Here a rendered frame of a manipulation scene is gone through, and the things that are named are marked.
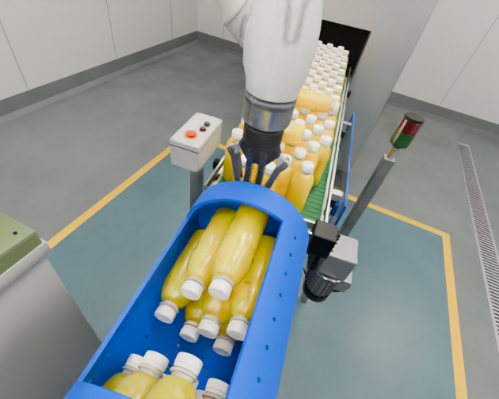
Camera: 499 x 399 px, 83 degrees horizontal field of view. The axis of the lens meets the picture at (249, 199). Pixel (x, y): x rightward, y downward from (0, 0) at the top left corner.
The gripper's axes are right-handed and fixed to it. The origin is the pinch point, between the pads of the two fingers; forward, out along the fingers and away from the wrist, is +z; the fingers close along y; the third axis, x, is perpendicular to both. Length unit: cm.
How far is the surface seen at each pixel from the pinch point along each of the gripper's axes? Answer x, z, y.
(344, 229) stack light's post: -46, 45, -37
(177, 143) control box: -20.2, 6.9, 29.4
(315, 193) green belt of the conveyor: -41, 26, -18
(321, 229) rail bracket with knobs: -13.7, 15.9, -20.9
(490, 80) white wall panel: -396, 56, -206
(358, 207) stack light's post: -46, 31, -37
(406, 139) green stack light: -45, -3, -39
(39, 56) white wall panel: -170, 76, 254
